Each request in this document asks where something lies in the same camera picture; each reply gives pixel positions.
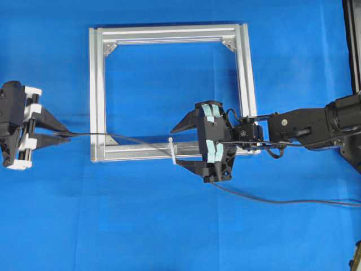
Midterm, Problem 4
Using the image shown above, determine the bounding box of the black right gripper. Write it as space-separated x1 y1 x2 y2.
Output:
171 100 236 183

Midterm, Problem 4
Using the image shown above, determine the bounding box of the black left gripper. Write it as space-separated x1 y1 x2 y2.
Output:
1 81 71 170

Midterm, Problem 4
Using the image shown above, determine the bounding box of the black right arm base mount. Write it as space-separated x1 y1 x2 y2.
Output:
340 134 361 173

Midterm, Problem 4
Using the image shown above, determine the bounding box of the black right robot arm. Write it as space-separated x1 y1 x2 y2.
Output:
172 94 360 182

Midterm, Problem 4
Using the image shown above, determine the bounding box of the blue table mat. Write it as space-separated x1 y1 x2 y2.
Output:
1 1 360 270

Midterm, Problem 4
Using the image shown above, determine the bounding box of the white zip tie loop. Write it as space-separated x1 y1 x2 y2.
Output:
168 137 177 165

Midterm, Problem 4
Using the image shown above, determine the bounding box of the silver aluminum extrusion frame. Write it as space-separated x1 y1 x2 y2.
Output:
89 24 257 162

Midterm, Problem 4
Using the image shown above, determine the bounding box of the black USB cable wire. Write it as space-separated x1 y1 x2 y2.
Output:
53 132 361 208

